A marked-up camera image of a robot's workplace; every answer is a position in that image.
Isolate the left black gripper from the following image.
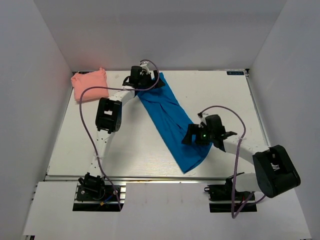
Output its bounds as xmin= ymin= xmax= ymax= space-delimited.
xmin=139 ymin=70 xmax=166 ymax=91

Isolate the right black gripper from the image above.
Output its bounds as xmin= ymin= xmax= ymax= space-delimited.
xmin=181 ymin=124 xmax=215 ymax=147

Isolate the blue t-shirt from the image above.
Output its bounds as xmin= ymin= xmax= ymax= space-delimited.
xmin=137 ymin=72 xmax=212 ymax=174

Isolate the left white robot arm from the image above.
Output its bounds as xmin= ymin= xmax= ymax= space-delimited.
xmin=79 ymin=59 xmax=166 ymax=177

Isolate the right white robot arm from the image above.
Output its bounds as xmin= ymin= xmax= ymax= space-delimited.
xmin=182 ymin=114 xmax=301 ymax=200

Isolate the blue label sticker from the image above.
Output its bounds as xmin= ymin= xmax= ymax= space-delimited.
xmin=226 ymin=71 xmax=245 ymax=76

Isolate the folded pink t-shirt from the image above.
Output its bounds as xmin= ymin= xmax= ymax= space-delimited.
xmin=70 ymin=67 xmax=109 ymax=102

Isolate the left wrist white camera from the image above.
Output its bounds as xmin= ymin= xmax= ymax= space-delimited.
xmin=139 ymin=61 xmax=150 ymax=75

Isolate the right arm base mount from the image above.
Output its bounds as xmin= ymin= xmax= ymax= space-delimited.
xmin=203 ymin=177 xmax=251 ymax=213

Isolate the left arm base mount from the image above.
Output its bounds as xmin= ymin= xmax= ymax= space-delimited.
xmin=72 ymin=173 xmax=126 ymax=212

